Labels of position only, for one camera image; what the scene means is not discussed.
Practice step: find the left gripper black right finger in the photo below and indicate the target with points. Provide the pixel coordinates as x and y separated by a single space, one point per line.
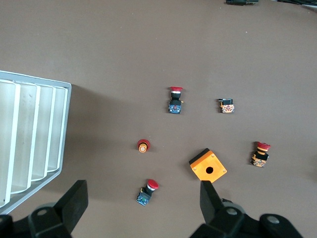
210 205

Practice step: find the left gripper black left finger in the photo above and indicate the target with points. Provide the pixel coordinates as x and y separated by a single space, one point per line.
74 203

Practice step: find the red mushroom button blue block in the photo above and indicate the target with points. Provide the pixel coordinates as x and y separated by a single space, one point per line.
146 194
175 102

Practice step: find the red yellow button head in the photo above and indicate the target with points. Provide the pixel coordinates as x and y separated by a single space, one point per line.
143 146

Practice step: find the white slotted tray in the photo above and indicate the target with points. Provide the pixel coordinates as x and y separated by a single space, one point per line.
24 124

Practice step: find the orange black contact block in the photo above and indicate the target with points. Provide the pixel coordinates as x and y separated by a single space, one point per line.
227 108

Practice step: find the orange button enclosure box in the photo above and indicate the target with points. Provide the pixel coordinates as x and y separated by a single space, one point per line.
203 158

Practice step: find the red yellow emergency stop switch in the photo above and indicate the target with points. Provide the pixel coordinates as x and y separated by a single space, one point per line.
260 158

